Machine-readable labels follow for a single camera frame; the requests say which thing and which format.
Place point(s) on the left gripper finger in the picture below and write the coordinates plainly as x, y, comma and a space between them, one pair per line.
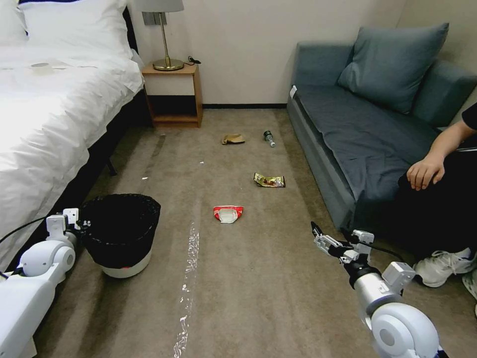
87, 224

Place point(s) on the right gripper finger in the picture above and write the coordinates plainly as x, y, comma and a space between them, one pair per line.
333, 251
331, 240

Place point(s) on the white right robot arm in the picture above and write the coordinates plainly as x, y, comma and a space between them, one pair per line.
387, 317

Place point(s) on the person's forearm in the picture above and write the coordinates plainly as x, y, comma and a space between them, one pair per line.
452, 140

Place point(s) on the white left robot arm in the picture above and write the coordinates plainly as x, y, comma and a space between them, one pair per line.
33, 283

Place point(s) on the black bin liner bag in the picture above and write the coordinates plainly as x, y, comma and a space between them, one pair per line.
119, 227

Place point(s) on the white round trash bin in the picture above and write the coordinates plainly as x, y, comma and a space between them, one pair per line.
126, 267

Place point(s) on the white shoe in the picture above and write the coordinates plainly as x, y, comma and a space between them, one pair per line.
439, 266
471, 285

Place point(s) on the dark brown snack wrapper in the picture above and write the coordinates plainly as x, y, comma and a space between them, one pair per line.
270, 180

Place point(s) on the person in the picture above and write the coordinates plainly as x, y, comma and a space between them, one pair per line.
439, 223

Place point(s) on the blue grey sofa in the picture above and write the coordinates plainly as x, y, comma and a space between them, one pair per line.
346, 149

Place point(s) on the white duvet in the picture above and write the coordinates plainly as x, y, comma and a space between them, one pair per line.
48, 130

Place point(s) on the red white snack wrapper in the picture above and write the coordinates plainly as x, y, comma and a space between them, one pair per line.
228, 214

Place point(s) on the dark plastic bottle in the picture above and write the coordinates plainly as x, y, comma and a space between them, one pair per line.
268, 137

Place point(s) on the crumpled brown paper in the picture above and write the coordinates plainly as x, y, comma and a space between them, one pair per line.
234, 139

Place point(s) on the white sofa tag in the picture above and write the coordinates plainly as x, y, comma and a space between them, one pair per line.
294, 91

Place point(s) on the wooden nightstand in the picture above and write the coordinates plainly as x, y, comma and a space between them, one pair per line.
173, 80

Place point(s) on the brass table lamp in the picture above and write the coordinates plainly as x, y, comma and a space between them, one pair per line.
167, 64

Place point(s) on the blue grey cushion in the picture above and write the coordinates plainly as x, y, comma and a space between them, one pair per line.
387, 67

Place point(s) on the large white pillow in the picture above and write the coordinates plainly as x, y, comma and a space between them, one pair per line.
74, 26

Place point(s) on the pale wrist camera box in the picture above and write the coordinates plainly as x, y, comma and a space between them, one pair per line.
363, 237
71, 215

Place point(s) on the black bed frame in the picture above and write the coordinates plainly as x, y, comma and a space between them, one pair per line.
108, 141

